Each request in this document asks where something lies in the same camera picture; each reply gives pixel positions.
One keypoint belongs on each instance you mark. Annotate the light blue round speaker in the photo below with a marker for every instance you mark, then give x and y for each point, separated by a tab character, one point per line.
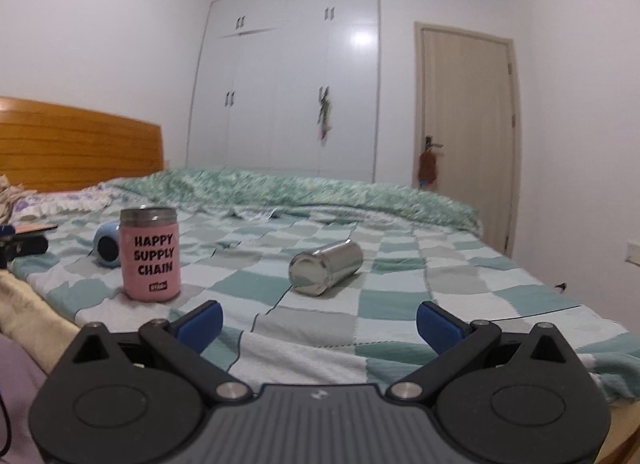
106	244

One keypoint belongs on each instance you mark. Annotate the purple floral pillow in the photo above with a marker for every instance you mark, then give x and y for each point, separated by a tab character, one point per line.
45	204

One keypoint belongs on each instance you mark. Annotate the wooden headboard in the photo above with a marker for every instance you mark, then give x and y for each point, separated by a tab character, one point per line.
75	149

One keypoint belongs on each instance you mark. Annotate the beige fleece blanket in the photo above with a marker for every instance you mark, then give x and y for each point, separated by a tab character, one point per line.
30	314

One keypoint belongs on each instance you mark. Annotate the green white checkered blanket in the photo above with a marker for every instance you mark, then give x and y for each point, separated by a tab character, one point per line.
350	304

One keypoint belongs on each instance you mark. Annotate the green pink hanging ornament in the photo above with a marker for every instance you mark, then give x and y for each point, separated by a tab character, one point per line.
324	111

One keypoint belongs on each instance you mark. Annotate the purple cloth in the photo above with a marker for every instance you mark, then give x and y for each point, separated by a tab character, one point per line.
17	394

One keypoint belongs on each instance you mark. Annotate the white wardrobe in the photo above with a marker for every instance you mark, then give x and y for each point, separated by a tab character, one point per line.
285	89

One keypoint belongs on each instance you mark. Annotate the wall socket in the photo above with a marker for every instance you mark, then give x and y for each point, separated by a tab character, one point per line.
633	251

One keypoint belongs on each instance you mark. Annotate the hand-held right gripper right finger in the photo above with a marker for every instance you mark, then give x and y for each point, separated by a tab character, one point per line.
436	329

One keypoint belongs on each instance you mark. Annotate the pink sleeved steel cup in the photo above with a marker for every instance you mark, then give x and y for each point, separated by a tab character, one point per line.
150	256

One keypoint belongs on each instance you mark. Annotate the wooden bed frame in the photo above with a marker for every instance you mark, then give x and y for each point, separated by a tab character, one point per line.
620	436

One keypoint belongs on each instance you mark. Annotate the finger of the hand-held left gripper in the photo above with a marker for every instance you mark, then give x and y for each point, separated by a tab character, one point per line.
22	245

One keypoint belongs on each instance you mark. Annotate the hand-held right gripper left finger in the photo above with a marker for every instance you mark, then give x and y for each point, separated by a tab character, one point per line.
202	326

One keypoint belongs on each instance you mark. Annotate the brown hanging ornament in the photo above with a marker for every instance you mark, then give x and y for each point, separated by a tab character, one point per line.
427	166

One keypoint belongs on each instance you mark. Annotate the stainless steel cup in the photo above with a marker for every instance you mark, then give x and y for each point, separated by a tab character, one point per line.
325	266

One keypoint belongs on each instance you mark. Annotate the light wooden door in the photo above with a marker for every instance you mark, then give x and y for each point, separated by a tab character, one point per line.
467	139

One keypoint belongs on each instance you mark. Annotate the green floral quilt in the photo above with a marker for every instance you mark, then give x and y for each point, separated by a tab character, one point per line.
300	191

